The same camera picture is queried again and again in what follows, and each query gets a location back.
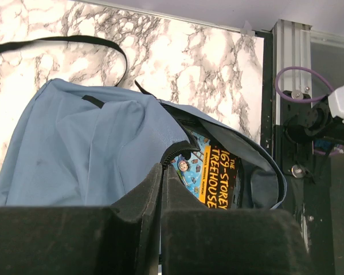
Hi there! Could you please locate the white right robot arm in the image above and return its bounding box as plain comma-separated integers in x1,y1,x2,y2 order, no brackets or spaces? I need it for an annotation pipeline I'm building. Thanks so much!
286,86,344,145

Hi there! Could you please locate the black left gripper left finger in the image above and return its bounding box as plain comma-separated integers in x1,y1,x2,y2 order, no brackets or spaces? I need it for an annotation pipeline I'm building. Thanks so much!
0,164,163,274

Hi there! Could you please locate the blue student backpack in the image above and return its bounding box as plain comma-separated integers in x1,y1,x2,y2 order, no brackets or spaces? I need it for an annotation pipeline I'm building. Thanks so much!
0,36,287,211

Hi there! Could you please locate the aluminium rail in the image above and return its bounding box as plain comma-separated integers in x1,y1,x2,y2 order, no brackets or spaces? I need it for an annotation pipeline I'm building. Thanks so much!
272,19,312,96

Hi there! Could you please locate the black cover story book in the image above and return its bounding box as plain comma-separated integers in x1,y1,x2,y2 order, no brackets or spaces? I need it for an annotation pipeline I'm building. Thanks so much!
171,131,241,210

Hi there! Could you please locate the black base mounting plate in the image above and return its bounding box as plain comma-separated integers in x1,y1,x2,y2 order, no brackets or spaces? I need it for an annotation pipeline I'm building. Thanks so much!
260,31,336,275

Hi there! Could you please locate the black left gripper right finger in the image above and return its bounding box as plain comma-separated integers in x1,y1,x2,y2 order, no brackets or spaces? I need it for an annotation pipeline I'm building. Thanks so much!
161,167,315,274

